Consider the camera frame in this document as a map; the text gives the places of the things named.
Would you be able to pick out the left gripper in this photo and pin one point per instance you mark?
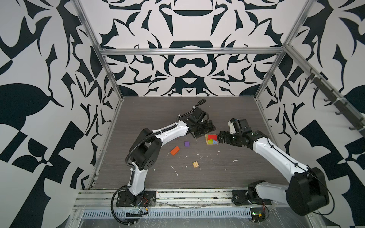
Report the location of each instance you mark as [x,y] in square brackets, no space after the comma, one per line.
[208,129]

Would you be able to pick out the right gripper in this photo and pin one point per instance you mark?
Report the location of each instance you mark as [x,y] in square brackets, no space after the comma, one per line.
[226,139]

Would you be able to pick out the red rectangular block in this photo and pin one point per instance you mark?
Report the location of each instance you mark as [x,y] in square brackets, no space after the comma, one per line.
[212,137]

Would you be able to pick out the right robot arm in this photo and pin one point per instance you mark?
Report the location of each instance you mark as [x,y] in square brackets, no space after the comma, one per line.
[306,192]

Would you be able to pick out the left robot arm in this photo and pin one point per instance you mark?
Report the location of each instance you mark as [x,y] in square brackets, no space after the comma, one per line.
[144,152]

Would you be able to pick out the orange rectangular block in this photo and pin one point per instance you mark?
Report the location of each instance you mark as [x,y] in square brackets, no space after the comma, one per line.
[174,151]

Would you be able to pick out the small natural wood block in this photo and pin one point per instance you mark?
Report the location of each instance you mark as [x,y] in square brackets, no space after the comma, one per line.
[195,164]

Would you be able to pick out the green circuit board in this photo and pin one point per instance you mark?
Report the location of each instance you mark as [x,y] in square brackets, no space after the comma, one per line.
[259,216]

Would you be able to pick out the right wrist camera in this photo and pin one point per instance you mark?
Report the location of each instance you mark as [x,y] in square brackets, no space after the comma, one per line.
[231,125]

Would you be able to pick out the white slotted cable duct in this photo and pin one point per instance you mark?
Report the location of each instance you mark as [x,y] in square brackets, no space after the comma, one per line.
[178,213]

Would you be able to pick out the black wall hook rack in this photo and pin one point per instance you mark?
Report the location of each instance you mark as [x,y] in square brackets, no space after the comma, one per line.
[343,105]

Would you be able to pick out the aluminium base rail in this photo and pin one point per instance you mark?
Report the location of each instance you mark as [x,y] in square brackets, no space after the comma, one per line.
[174,198]

